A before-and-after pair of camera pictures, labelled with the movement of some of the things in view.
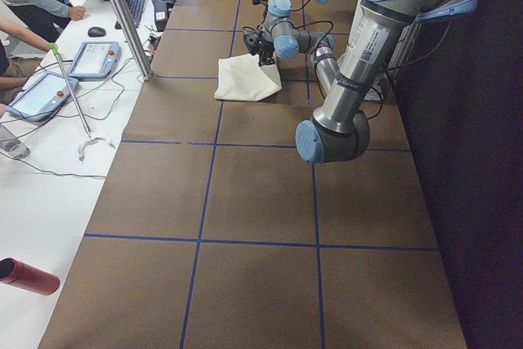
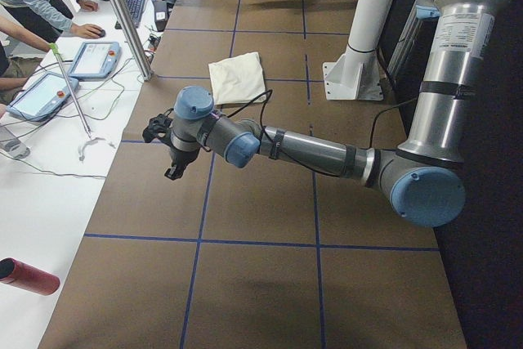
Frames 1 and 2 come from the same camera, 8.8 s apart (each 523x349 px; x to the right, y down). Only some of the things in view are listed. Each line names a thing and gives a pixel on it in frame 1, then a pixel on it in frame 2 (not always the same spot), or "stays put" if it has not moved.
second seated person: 15,70 stays put
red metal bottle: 15,272 stays put
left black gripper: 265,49 → 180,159
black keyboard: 136,1 stays put
